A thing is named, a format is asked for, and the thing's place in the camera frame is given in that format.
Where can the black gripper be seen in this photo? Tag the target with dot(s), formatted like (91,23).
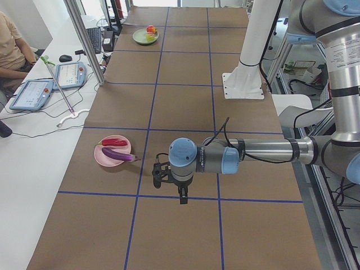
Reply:
(181,185)

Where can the purple eggplant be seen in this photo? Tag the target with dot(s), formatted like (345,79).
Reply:
(119,155)

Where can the red chili pepper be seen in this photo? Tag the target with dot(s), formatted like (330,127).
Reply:
(112,142)

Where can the yellow pink peach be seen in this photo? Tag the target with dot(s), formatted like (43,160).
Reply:
(150,37)

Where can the red pomegranate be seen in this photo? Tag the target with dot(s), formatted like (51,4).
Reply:
(152,29)

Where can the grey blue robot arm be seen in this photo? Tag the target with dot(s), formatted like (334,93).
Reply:
(335,24)

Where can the pink plate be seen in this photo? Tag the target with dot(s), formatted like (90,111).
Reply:
(106,161)

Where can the white chair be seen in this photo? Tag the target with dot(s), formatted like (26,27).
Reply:
(293,110)

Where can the green plate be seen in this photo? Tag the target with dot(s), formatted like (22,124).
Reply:
(139,37)

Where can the far blue teach pendant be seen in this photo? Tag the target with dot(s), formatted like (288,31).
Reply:
(71,74)

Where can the blue teach pendant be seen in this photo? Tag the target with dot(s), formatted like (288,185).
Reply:
(71,74)
(33,95)

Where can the black box on desk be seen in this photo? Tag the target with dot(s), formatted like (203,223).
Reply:
(108,41)

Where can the cardboard box with papers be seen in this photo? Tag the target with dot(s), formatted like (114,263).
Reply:
(302,70)

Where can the near blue teach pendant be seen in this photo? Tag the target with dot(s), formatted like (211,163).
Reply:
(33,95)

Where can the black computer mouse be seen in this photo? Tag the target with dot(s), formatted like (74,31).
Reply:
(65,58)

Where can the black keyboard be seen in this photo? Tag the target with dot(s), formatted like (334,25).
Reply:
(94,35)

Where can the metal rod with green tip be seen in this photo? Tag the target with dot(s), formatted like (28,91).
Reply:
(47,64)

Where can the person in beige shirt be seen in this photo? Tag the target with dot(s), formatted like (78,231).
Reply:
(17,58)

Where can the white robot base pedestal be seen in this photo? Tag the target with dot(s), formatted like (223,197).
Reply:
(245,82)

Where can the white curved bracket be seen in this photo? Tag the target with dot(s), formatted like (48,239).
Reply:
(73,115)

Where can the aluminium frame post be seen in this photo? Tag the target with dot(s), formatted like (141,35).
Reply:
(81,32)

